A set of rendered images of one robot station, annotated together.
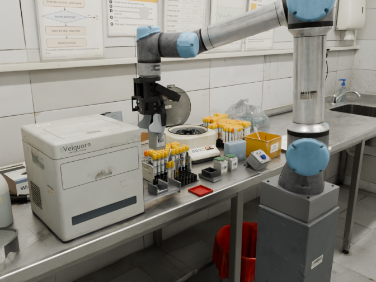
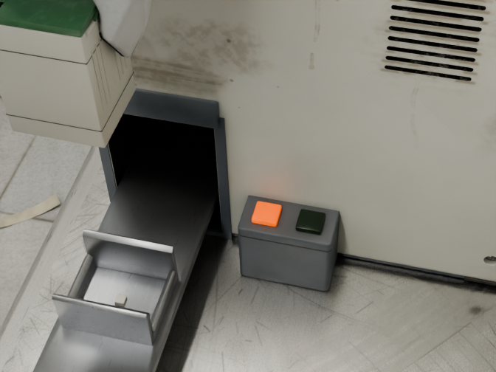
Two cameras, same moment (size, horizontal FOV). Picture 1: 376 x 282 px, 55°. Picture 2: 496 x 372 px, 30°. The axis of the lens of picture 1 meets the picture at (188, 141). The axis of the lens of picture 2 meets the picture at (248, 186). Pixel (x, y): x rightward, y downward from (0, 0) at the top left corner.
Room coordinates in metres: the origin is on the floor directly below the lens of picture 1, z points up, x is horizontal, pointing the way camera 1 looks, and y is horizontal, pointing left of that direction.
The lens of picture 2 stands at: (1.49, 0.00, 1.37)
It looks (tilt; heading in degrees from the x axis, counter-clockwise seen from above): 49 degrees down; 147
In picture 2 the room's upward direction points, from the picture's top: 2 degrees counter-clockwise
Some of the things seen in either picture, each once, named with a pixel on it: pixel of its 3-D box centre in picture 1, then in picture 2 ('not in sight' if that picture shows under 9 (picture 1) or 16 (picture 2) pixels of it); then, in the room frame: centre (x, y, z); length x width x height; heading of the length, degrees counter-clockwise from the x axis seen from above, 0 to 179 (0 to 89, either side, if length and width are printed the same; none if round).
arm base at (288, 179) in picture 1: (302, 171); not in sight; (1.14, -0.39, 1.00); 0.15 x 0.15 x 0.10
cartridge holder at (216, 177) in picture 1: (210, 173); not in sight; (1.40, -0.09, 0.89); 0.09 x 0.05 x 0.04; 42
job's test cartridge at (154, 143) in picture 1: (156, 139); (63, 58); (1.19, 0.11, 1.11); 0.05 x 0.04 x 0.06; 40
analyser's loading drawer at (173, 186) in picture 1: (153, 191); (132, 266); (1.17, 0.12, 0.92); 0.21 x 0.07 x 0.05; 131
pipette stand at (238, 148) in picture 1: (234, 151); not in sight; (1.59, -0.22, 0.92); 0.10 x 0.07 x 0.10; 123
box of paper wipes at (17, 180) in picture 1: (38, 169); not in sight; (1.35, 0.60, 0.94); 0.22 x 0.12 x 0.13; 135
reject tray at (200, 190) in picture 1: (200, 190); not in sight; (1.27, -0.05, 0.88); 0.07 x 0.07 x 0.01; 41
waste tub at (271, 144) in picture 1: (262, 145); not in sight; (1.68, -0.37, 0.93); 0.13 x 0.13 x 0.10; 46
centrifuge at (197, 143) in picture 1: (189, 141); not in sight; (1.72, -0.01, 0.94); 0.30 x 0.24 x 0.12; 32
